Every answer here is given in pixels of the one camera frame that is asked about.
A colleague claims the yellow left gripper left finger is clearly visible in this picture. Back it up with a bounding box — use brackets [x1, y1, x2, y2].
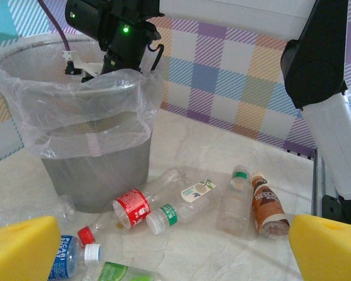
[0, 215, 61, 281]

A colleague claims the brown coffee label bottle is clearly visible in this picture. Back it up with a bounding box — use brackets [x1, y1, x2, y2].
[250, 172, 290, 238]

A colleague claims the green lime label bottle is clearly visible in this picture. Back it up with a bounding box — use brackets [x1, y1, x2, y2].
[81, 261, 164, 281]

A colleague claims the clear plastic bin liner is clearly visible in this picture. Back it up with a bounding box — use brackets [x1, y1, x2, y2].
[0, 40, 164, 159]

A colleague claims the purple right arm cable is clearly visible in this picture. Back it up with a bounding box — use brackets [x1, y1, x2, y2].
[36, 0, 73, 53]

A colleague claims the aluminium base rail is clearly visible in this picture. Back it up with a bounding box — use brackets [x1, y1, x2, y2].
[309, 146, 342, 219]

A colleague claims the grey metal mesh bin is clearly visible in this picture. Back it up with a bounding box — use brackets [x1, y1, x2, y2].
[0, 36, 164, 214]

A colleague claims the crushed clear plastic bottle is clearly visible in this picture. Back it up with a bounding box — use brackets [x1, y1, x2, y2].
[54, 194, 77, 222]

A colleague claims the red cap clear bottle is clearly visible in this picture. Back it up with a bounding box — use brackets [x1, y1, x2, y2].
[77, 218, 118, 245]

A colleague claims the clear bottle green neck band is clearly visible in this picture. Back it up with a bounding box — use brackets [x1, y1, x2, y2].
[216, 165, 252, 237]

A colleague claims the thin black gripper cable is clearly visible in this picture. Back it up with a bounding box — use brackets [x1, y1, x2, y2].
[147, 43, 165, 71]

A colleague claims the blue Pocari label bottle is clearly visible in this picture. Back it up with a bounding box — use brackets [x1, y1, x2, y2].
[48, 234, 103, 281]

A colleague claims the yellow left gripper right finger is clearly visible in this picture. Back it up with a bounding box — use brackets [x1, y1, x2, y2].
[289, 214, 351, 281]

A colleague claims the red label clear bottle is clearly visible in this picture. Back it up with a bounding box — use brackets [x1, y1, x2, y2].
[112, 167, 191, 231]

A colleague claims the leaf label white cap bottle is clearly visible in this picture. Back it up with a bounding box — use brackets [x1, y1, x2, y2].
[146, 177, 219, 235]

